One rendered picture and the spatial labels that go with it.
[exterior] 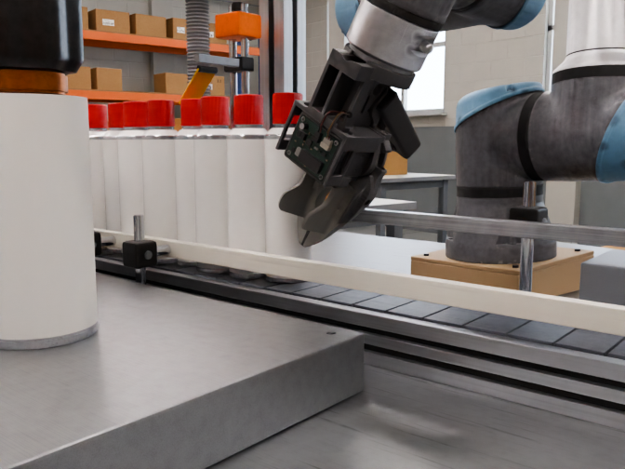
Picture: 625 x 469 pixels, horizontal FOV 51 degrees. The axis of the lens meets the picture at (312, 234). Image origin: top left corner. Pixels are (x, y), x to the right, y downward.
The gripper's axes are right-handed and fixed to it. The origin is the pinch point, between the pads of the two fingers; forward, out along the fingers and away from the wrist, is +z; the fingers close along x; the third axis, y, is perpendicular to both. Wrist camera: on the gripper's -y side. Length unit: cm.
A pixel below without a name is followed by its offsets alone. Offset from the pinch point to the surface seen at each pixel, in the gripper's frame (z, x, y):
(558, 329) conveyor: -8.5, 26.0, 0.7
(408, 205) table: 64, -80, -185
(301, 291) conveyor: 4.0, 4.0, 3.5
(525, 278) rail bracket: -6.9, 19.3, -8.6
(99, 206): 17.8, -33.0, 1.9
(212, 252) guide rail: 7.5, -8.1, 4.7
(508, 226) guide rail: -12.2, 16.8, -2.8
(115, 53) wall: 238, -664, -449
